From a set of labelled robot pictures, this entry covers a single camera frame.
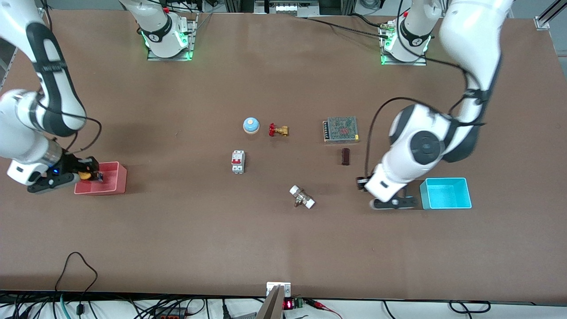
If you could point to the grey metal bar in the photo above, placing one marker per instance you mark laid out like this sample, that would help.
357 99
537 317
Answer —
271 305

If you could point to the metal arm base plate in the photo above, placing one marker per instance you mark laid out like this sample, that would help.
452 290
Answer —
403 63
193 40

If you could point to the metal mesh power supply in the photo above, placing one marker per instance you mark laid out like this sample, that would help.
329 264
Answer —
341 129

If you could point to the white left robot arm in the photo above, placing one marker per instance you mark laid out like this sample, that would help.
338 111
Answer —
469 31

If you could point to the metal rack device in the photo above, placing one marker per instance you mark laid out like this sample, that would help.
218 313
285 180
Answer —
288 6

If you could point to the red digit display module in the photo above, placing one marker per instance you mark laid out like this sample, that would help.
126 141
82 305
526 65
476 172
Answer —
289 304

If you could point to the white circuit breaker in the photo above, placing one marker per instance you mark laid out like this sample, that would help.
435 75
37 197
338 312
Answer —
238 161

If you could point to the pink plastic bin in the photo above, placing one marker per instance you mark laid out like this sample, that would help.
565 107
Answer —
113 177

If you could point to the cyan plastic bin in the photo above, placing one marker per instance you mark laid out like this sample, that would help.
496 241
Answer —
445 195

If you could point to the blue round bell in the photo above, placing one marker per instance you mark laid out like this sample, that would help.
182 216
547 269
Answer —
251 125

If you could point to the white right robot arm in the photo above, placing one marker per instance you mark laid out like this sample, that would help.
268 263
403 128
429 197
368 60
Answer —
13 26

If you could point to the red clip lead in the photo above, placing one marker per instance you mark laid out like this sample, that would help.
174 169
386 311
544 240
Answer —
325 307

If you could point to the white camera bracket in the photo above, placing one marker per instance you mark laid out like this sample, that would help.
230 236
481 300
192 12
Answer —
285 288

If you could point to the black power strip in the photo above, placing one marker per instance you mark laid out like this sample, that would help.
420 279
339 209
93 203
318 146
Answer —
170 313

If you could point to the white capped metal fitting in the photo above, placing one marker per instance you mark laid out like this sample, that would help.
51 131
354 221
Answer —
302 197

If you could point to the aluminium frame profile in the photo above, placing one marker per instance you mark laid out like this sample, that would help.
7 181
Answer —
547 17

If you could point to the dark brown block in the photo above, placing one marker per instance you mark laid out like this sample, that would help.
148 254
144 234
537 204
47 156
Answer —
346 157

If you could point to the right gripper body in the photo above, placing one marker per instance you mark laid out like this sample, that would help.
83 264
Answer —
75 165

